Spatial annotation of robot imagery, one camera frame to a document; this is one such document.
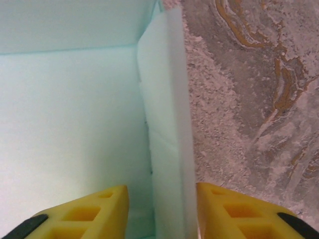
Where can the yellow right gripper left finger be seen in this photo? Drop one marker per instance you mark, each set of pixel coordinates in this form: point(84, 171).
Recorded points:
point(99, 219)

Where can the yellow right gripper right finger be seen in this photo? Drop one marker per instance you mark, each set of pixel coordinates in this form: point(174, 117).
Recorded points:
point(236, 219)

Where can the light blue paper box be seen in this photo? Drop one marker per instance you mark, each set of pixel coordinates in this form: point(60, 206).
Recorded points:
point(74, 99)

